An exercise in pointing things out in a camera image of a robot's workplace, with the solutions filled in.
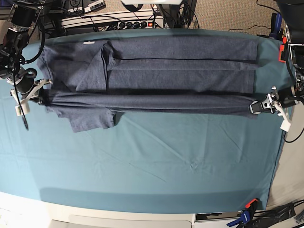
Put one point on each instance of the orange black clamp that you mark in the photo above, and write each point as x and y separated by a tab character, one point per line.
252	205
283	53

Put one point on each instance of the blue clamp bottom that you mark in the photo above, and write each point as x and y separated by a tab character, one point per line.
242	220

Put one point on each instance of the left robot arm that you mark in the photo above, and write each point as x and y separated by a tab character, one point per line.
292	53

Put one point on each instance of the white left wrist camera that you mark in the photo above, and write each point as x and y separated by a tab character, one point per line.
285	126

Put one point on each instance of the orange black clamp top right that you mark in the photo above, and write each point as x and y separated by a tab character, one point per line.
283	53

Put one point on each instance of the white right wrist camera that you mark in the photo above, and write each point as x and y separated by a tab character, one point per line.
22	109

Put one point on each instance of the blue clamp top right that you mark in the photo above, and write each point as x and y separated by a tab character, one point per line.
276	23

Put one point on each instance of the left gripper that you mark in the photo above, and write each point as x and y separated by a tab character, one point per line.
271	105

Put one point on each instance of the teal table cloth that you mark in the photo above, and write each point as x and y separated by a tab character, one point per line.
147	163

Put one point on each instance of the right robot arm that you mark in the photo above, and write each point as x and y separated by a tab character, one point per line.
23	16

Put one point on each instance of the blue-grey T-shirt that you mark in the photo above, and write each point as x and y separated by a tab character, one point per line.
92	83

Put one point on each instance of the black power strip red switch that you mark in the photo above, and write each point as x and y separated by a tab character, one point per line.
150	24

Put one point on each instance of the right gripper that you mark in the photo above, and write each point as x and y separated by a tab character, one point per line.
34	93

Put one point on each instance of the black plastic bag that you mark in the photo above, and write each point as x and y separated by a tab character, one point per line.
274	216

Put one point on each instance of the orange black clamp bottom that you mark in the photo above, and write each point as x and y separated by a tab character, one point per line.
252	205

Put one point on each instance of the blue clamp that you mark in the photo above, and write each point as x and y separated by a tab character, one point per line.
242	220
276	23

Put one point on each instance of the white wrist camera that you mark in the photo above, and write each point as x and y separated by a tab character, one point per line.
285	126
22	109

